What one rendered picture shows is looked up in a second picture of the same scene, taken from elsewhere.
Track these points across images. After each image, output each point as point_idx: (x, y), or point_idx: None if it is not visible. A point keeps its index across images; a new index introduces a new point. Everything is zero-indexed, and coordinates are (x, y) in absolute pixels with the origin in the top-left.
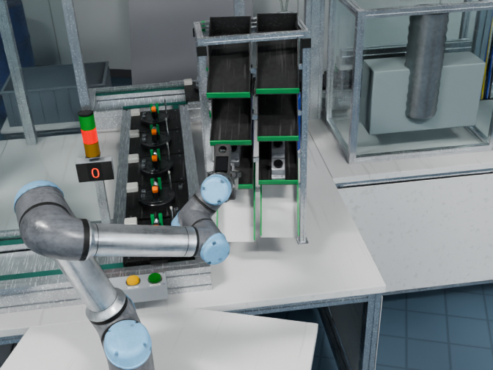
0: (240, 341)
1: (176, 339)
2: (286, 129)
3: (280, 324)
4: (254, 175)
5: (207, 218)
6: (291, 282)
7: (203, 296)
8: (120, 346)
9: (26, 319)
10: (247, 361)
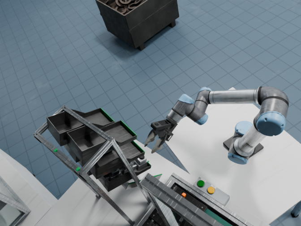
0: (189, 145)
1: (209, 164)
2: None
3: (169, 141)
4: None
5: (197, 101)
6: (145, 157)
7: (182, 177)
8: (249, 124)
9: None
10: (194, 136)
